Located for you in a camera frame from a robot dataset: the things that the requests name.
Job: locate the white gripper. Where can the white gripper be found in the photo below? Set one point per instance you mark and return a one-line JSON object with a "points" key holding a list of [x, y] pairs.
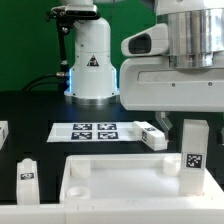
{"points": [[149, 84]]}

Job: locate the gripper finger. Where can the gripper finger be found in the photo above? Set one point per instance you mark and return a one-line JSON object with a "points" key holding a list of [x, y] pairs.
{"points": [[221, 131]]}

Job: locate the white desk tabletop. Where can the white desk tabletop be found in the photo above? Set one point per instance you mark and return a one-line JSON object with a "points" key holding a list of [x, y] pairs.
{"points": [[120, 177]]}

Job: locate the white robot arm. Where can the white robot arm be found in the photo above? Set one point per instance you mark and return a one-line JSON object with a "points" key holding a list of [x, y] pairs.
{"points": [[176, 65]]}

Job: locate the white L-shaped fence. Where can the white L-shaped fence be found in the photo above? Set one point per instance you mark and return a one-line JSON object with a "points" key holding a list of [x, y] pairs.
{"points": [[205, 209]]}

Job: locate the white marker base plate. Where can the white marker base plate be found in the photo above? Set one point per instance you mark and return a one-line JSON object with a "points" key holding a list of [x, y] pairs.
{"points": [[91, 132]]}

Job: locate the black camera on stand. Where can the black camera on stand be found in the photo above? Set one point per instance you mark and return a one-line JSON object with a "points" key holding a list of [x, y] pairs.
{"points": [[65, 17]]}

